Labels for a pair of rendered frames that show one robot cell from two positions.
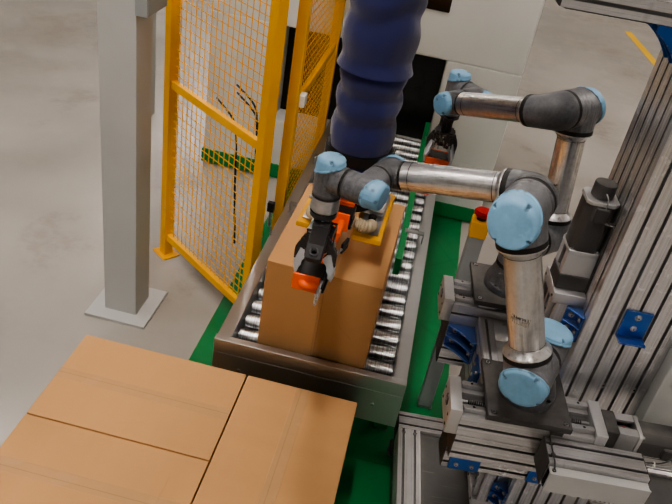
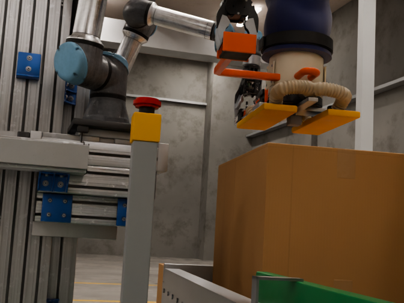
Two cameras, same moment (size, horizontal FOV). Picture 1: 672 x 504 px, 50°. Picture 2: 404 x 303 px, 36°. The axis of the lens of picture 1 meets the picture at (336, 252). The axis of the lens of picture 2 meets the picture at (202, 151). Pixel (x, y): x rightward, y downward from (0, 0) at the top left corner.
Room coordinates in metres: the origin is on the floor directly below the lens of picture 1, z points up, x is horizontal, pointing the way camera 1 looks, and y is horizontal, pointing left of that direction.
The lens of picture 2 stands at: (3.97, -0.81, 0.72)
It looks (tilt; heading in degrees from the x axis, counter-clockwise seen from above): 7 degrees up; 164
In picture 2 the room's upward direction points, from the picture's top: 3 degrees clockwise
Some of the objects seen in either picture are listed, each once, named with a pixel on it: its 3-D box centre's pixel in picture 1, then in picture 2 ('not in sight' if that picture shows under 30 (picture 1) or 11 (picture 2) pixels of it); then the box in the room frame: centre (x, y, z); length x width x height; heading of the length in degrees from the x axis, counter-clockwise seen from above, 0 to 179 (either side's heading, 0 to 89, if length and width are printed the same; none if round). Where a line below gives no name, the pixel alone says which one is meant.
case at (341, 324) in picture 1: (334, 274); (302, 228); (2.27, -0.01, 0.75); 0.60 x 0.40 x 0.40; 174
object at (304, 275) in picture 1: (309, 275); not in sight; (1.60, 0.06, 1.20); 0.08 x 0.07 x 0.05; 173
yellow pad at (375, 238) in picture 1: (375, 212); (264, 113); (2.19, -0.11, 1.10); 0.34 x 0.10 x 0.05; 173
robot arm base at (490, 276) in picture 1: (510, 273); (106, 111); (1.97, -0.57, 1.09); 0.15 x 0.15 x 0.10
